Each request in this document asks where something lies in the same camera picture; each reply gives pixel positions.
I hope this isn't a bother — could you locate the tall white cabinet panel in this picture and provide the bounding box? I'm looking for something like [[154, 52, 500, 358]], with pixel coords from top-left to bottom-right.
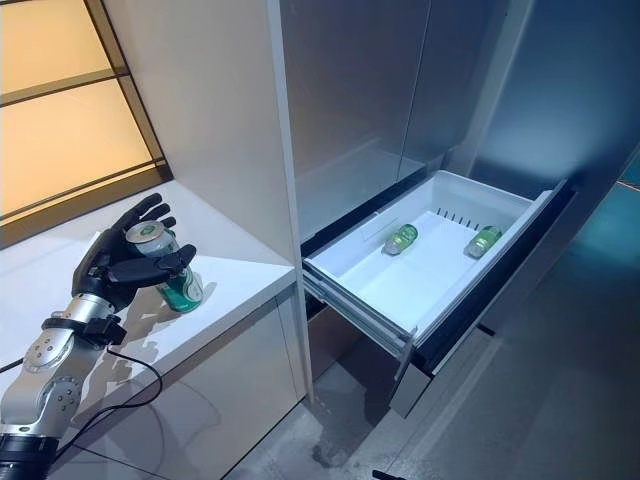
[[102, 0, 315, 402]]

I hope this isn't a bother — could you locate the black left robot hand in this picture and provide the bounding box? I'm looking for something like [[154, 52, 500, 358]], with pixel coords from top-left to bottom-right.
[[72, 193, 197, 311]]

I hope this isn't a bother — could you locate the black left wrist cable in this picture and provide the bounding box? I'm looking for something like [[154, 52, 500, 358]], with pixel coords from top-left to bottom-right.
[[0, 344, 164, 454]]

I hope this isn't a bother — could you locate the dark framed frosted window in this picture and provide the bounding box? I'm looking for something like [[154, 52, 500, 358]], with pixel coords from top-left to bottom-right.
[[0, 0, 174, 237]]

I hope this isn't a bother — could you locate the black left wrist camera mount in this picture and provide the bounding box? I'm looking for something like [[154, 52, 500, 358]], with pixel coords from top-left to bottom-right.
[[40, 312, 126, 347]]

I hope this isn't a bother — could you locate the stainless steel fridge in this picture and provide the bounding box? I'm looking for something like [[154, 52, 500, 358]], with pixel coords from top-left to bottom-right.
[[278, 0, 536, 242]]

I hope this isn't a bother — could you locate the white open fridge drawer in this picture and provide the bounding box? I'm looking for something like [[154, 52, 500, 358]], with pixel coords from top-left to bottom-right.
[[392, 178, 576, 420]]

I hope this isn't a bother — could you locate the green beer can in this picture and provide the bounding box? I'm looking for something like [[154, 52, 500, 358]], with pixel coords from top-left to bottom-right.
[[124, 221, 205, 314], [467, 224, 504, 259], [383, 223, 419, 257]]

